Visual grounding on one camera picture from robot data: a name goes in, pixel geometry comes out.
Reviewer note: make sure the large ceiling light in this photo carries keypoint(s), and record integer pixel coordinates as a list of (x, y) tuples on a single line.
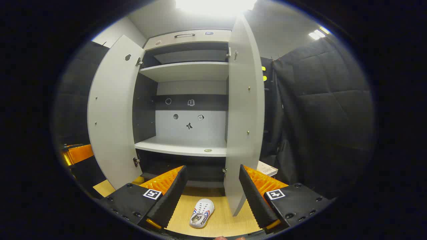
[(217, 5)]

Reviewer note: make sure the grey shoe cabinet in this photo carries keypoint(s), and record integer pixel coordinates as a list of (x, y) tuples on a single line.
[(186, 71)]

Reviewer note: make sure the black backdrop cloth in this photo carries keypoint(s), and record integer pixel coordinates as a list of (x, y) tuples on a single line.
[(272, 116)]

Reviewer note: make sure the white paperback book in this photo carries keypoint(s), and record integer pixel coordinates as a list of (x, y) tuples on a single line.
[(267, 169)]

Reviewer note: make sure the grey cabinet door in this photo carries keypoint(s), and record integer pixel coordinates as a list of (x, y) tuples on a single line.
[(113, 110), (245, 110)]

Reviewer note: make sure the small ceiling light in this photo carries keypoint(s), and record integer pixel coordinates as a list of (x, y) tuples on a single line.
[(317, 34)]

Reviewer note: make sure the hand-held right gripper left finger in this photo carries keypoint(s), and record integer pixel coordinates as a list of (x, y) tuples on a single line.
[(173, 195)]

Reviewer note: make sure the white striped shoe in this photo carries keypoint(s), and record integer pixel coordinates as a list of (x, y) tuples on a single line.
[(201, 213)]

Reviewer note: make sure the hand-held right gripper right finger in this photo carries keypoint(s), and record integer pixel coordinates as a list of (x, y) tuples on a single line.
[(255, 196)]

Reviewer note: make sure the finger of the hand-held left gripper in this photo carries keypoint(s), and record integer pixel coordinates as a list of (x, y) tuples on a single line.
[(80, 154)]

